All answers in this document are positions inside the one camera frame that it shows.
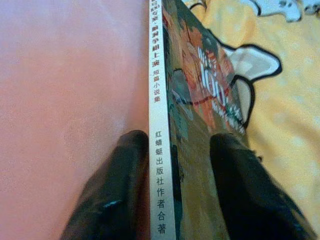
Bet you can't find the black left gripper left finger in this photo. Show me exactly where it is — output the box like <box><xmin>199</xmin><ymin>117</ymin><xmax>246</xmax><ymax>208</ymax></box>
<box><xmin>59</xmin><ymin>129</ymin><xmax>151</xmax><ymax>240</ymax></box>

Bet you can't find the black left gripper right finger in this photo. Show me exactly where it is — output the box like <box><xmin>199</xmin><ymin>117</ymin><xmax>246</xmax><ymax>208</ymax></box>
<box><xmin>209</xmin><ymin>132</ymin><xmax>318</xmax><ymax>240</ymax></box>

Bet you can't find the paperback book colourful cover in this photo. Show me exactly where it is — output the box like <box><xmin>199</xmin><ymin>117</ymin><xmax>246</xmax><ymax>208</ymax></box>
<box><xmin>146</xmin><ymin>0</ymin><xmax>251</xmax><ymax>240</ymax></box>

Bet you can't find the pink pillow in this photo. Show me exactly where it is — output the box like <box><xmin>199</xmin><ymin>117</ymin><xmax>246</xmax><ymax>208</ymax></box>
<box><xmin>0</xmin><ymin>0</ymin><xmax>151</xmax><ymax>240</ymax></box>

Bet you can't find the yellow duck print blanket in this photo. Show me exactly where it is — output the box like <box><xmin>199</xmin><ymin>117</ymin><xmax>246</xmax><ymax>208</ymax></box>
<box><xmin>184</xmin><ymin>0</ymin><xmax>320</xmax><ymax>240</ymax></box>

